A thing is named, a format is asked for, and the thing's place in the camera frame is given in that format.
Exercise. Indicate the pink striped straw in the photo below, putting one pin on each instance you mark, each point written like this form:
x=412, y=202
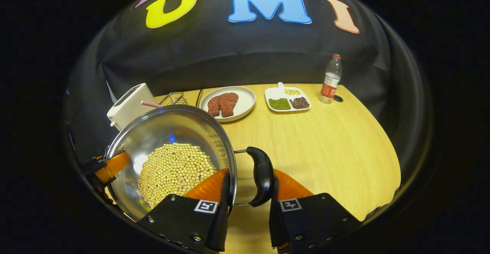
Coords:
x=151, y=104

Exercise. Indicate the red meat slice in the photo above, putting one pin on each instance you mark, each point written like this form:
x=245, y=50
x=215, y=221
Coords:
x=229, y=104
x=214, y=106

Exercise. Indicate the white toaster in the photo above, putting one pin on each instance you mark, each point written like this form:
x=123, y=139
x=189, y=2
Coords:
x=130, y=106

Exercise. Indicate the white round plate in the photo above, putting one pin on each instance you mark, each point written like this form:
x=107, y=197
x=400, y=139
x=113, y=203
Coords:
x=245, y=102

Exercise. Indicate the pile of yellow soybeans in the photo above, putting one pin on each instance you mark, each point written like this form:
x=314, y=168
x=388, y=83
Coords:
x=176, y=171

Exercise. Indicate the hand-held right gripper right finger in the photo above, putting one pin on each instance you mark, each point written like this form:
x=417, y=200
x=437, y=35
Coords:
x=273, y=223

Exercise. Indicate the white divided bean dish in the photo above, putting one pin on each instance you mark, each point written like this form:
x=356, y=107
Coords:
x=287, y=99

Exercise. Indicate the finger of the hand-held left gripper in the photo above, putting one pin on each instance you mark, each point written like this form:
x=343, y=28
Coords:
x=113, y=166

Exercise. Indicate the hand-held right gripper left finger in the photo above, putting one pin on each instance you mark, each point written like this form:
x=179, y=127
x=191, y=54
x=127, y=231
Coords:
x=222, y=227

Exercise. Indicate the black backdrop cloth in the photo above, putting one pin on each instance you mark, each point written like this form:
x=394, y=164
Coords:
x=229, y=54

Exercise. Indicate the clear plastic water bottle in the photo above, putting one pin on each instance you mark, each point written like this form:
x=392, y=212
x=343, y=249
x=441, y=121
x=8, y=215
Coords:
x=331, y=79

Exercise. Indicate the black table grommet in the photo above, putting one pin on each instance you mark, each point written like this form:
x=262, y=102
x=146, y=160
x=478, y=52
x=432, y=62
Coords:
x=338, y=98

